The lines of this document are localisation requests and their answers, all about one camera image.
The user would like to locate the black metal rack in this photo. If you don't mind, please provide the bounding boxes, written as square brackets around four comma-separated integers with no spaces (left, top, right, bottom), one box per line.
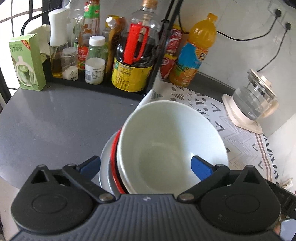
[0,0,186,102]

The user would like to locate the white cap oil sprayer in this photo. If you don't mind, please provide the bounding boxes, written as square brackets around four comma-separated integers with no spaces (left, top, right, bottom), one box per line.
[48,8,70,78]

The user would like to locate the large cream green bowl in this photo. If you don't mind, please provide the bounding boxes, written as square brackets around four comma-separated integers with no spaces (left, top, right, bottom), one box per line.
[116,100,229,196]

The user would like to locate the cream kettle base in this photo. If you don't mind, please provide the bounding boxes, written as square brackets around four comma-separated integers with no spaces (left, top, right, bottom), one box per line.
[221,93,280,135]

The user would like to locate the small clear spice jar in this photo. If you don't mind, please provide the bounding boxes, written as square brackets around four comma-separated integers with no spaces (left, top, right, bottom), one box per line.
[61,47,78,81]

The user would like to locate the patterned white cloth mat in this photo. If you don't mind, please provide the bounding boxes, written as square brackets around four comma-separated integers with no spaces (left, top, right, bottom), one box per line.
[136,81,279,184]

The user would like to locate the orange juice bottle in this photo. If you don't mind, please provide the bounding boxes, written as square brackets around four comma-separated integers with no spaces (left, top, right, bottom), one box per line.
[169,13,218,87]

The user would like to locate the red yellow can lower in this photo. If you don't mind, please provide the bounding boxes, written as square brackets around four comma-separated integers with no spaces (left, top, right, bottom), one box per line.
[160,54,177,80]

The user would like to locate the white plate Sweet print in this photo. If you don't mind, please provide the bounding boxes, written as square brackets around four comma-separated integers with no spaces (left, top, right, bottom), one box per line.
[98,132,120,198]

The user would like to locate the black power cable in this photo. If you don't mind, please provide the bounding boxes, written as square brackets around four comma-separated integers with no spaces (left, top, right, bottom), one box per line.
[256,22,292,73]
[216,9,282,42]

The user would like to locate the red cola can upper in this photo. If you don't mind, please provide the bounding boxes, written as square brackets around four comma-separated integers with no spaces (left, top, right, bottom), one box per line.
[166,24,183,56]

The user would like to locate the green tea box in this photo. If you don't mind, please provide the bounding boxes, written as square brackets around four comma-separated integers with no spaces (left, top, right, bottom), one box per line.
[9,34,46,91]

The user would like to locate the yellow cap amber bottle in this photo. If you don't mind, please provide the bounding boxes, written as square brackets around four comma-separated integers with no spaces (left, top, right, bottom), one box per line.
[105,15,126,80]

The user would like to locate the dark soy sauce bottle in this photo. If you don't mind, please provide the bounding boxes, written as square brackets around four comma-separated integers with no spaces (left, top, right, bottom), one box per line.
[111,1,161,92]

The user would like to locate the red rimmed white bowl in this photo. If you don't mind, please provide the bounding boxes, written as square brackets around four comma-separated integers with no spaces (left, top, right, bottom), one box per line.
[110,130,128,194]

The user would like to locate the red label sauce bottle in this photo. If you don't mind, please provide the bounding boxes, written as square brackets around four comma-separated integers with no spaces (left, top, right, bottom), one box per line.
[77,0,100,72]

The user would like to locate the glass kettle cream lid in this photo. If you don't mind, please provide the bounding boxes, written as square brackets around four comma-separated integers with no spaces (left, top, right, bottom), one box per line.
[232,69,279,121]

